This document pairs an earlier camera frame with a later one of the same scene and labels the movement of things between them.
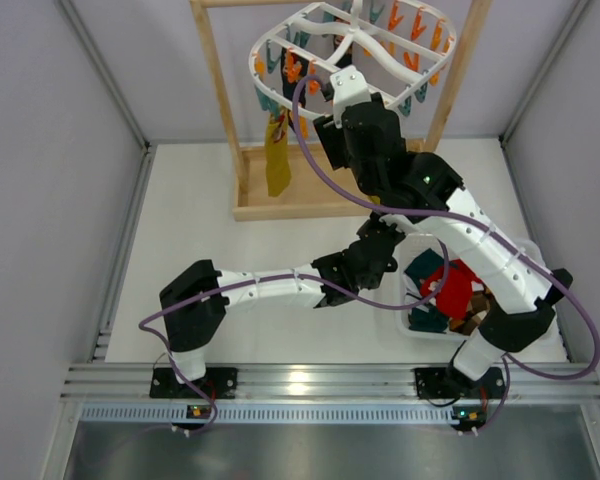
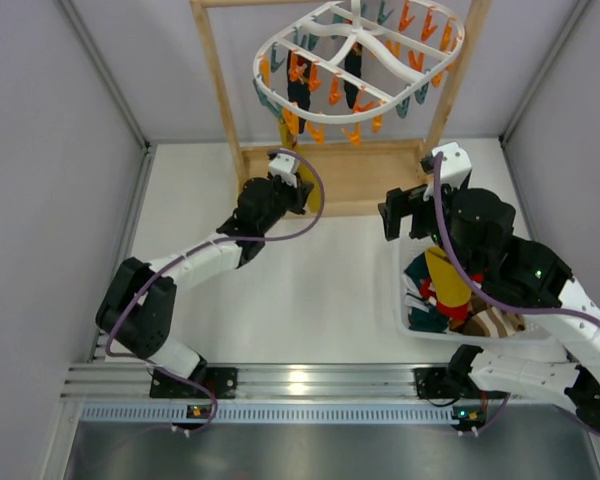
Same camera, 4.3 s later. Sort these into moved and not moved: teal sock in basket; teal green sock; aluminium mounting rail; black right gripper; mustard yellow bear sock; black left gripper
Moved: black left gripper; mustard yellow bear sock; black right gripper
Not moved: teal green sock; aluminium mounting rail; teal sock in basket
